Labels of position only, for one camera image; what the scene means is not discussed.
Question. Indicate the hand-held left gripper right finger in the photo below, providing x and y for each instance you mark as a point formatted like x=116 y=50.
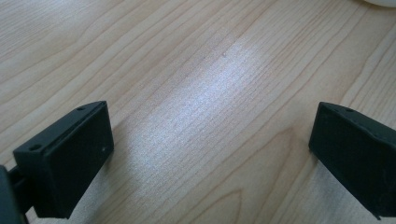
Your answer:
x=355 y=158

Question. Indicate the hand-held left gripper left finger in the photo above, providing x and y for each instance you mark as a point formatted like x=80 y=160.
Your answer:
x=71 y=161

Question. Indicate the white plastic bin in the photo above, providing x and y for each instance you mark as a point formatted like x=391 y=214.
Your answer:
x=381 y=2

